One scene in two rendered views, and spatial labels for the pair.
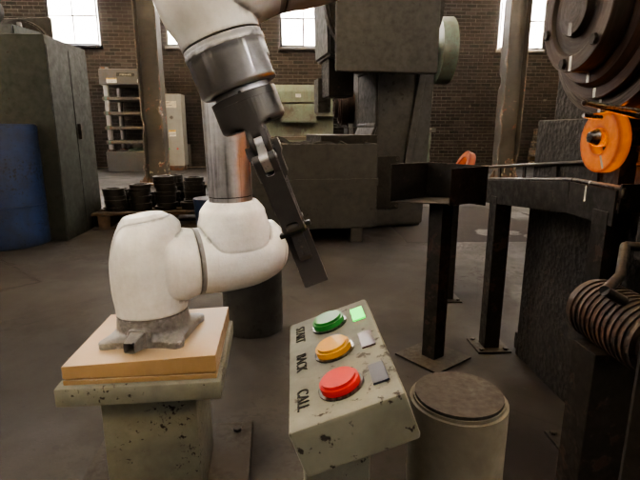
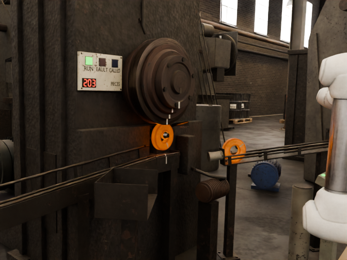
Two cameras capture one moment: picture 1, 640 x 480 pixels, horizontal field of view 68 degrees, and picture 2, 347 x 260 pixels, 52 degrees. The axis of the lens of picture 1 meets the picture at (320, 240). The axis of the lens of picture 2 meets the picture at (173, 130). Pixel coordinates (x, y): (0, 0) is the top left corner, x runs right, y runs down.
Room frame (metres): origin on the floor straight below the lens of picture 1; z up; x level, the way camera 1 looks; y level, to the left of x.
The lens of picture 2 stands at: (2.59, 0.69, 1.07)
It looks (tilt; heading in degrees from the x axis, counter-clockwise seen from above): 6 degrees down; 224
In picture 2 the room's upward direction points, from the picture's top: 2 degrees clockwise
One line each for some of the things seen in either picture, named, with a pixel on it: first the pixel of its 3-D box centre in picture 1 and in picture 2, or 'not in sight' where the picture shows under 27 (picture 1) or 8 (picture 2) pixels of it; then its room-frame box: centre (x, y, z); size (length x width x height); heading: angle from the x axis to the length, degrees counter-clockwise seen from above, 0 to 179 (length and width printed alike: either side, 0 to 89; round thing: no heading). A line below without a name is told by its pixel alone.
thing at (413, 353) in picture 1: (432, 264); (127, 259); (1.69, -0.42, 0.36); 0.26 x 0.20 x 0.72; 38
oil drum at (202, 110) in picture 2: not in sight; (199, 135); (-1.20, -2.42, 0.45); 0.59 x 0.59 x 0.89
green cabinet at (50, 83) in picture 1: (50, 141); not in sight; (3.95, 2.18, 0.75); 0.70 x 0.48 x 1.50; 3
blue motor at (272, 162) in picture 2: not in sight; (266, 172); (-1.01, -1.25, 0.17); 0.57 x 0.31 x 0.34; 23
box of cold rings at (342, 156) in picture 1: (304, 185); not in sight; (3.92, 0.13, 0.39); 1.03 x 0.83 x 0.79; 97
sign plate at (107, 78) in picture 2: not in sight; (100, 72); (1.56, -0.80, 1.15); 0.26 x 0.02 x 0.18; 3
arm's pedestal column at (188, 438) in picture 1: (163, 425); not in sight; (1.01, 0.37, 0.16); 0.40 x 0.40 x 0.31; 6
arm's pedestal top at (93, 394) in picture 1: (157, 357); not in sight; (1.01, 0.37, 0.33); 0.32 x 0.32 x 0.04; 6
